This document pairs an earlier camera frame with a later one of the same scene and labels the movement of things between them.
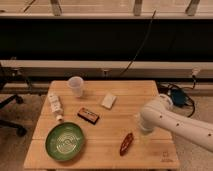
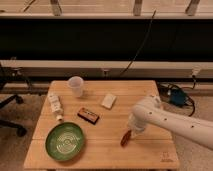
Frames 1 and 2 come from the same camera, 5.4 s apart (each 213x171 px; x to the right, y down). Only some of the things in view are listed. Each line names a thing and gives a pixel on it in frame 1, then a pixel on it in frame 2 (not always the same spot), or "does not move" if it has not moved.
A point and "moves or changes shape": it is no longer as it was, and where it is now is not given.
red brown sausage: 126,144 moves or changes shape
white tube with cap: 56,107 does not move
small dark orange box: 88,115 does not move
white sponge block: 108,100 does not move
